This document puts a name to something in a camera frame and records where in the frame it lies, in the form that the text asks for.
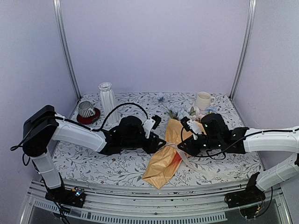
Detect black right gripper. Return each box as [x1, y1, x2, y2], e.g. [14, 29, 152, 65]
[177, 135, 222, 157]

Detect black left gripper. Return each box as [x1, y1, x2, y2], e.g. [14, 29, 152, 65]
[123, 133, 167, 154]

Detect white printed ribbon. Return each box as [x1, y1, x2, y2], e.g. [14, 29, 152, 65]
[163, 141, 234, 178]

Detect white ribbed ceramic vase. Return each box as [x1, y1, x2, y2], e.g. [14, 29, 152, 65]
[99, 82, 120, 124]

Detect orange paper flower bouquet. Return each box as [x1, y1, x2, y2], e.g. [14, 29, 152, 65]
[142, 105, 206, 189]

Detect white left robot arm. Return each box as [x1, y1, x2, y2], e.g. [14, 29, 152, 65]
[19, 105, 166, 203]

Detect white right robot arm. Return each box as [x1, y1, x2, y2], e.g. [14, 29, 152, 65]
[178, 113, 299, 203]

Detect cream ceramic mug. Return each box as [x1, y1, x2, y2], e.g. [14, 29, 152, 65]
[195, 92, 215, 111]

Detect dark red saucer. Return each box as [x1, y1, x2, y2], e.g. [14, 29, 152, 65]
[76, 108, 100, 125]

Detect striped black white cup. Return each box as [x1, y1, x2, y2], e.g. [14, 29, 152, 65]
[78, 101, 96, 118]

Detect floral patterned tablecloth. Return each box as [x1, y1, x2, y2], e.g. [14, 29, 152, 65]
[53, 92, 263, 187]

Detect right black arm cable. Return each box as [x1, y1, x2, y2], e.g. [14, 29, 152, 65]
[181, 126, 248, 161]

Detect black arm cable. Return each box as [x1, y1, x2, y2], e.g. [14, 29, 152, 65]
[181, 126, 248, 161]
[10, 102, 149, 166]

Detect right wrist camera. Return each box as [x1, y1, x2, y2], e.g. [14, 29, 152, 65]
[180, 117, 204, 140]

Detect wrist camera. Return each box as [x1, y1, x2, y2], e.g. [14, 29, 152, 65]
[142, 115, 161, 139]
[180, 117, 204, 140]

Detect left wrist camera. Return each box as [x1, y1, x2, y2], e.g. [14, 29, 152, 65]
[142, 115, 161, 139]

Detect aluminium front rail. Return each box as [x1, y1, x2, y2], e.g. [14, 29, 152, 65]
[26, 181, 292, 224]

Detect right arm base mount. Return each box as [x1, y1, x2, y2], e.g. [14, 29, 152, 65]
[224, 183, 266, 219]

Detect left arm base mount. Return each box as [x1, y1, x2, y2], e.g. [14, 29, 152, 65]
[45, 183, 86, 208]

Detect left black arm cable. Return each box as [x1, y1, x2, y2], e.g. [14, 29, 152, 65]
[10, 102, 149, 166]

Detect right aluminium frame post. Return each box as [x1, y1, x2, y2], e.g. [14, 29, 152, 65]
[229, 0, 257, 101]

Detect aluminium frame post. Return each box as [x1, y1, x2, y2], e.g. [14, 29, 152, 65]
[53, 0, 82, 100]
[229, 0, 257, 101]

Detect left aluminium frame post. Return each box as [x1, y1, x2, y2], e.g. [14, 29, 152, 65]
[53, 0, 82, 100]

